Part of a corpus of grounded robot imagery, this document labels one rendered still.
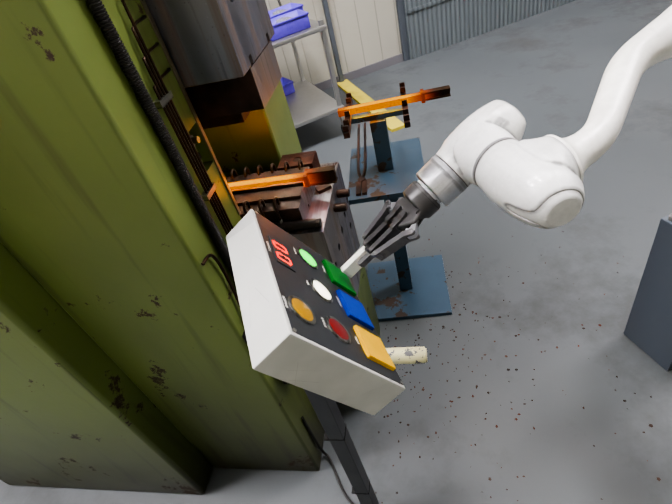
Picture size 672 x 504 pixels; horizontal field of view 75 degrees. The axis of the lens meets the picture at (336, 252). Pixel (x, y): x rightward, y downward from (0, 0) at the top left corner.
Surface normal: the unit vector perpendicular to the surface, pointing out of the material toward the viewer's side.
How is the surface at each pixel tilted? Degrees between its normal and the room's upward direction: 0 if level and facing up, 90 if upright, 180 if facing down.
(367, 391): 90
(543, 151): 5
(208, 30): 90
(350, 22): 90
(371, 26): 90
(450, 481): 0
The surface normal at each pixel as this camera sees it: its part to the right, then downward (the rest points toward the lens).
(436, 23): 0.32, 0.57
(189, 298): -0.11, 0.67
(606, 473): -0.22, -0.73
